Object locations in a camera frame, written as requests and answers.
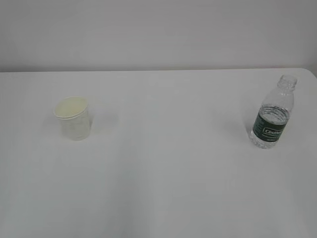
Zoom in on white paper cup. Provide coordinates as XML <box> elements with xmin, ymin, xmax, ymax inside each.
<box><xmin>54</xmin><ymin>96</ymin><xmax>91</xmax><ymax>141</ymax></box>

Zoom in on clear green-label water bottle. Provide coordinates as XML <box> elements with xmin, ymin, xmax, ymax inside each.
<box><xmin>249</xmin><ymin>75</ymin><xmax>297</xmax><ymax>149</ymax></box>

